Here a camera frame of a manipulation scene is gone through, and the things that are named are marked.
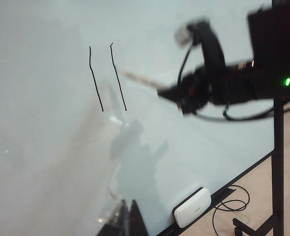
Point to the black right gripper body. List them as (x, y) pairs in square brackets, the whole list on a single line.
[(201, 91)]

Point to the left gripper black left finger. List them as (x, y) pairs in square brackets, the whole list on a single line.
[(121, 221)]

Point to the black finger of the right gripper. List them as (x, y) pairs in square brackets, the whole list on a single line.
[(174, 89), (175, 100)]

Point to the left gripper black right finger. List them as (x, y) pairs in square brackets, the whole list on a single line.
[(136, 223)]

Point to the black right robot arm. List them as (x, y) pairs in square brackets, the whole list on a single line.
[(265, 37)]

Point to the white rounded whiteboard eraser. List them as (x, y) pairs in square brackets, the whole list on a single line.
[(191, 209)]

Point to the black whiteboard tray ledge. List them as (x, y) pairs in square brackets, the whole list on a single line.
[(221, 196)]

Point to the large white glass whiteboard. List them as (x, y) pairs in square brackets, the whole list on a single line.
[(49, 147)]

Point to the black whiteboard stand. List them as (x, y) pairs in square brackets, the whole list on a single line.
[(277, 172)]

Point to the black ink digit zero mark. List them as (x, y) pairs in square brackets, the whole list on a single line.
[(119, 86)]

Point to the black ink digit one mark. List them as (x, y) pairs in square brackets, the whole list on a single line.
[(96, 88)]

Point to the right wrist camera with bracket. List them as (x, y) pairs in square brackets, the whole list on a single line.
[(209, 44)]

